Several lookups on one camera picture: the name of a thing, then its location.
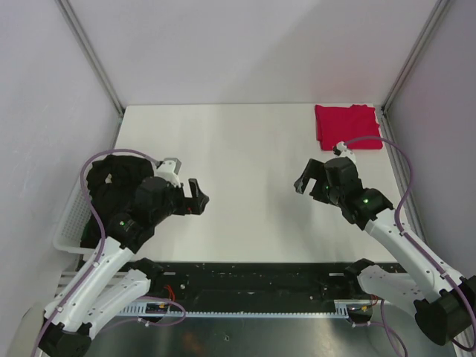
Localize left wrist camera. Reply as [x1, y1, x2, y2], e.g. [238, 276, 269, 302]
[154, 158, 181, 187]

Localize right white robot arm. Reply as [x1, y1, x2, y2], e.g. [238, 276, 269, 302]
[294, 157, 475, 346]

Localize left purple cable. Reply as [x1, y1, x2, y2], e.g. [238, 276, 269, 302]
[28, 148, 164, 357]

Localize green t-shirt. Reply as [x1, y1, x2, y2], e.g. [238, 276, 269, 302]
[80, 220, 94, 248]

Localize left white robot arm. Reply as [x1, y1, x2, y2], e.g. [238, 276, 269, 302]
[36, 176, 209, 356]

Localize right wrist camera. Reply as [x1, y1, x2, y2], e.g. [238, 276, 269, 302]
[332, 141, 357, 164]

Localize white plastic basket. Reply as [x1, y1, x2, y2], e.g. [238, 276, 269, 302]
[53, 180, 94, 256]

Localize left aluminium frame post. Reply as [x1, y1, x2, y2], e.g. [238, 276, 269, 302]
[55, 0, 125, 115]

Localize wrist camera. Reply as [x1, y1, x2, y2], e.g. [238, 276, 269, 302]
[154, 158, 181, 187]
[332, 141, 357, 164]

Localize right aluminium frame post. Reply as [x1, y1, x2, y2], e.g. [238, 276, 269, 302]
[381, 0, 457, 112]

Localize black t-shirt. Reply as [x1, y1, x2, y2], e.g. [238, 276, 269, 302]
[86, 155, 154, 226]

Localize white slotted cable duct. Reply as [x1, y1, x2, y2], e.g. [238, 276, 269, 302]
[118, 300, 373, 318]

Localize aluminium frame post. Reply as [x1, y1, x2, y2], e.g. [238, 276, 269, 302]
[381, 0, 457, 112]
[55, 0, 125, 115]

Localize folded red t-shirt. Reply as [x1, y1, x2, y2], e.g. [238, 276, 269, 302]
[315, 104, 380, 151]

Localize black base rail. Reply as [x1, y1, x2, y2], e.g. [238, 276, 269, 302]
[149, 262, 376, 315]

